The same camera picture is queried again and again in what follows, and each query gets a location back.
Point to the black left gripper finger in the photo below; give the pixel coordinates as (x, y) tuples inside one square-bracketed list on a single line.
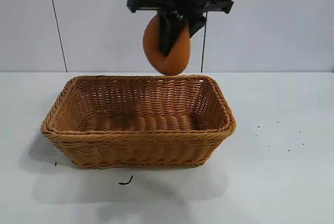
[(197, 24), (165, 38)]

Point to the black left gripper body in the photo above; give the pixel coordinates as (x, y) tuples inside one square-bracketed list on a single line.
[(180, 10)]

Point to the orange round bread bun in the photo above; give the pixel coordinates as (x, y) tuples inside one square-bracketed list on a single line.
[(177, 59)]

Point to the woven wicker basket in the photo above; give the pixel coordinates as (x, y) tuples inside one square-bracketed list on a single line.
[(135, 145)]

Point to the black curled thread scrap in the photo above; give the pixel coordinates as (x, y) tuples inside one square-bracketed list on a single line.
[(128, 181)]

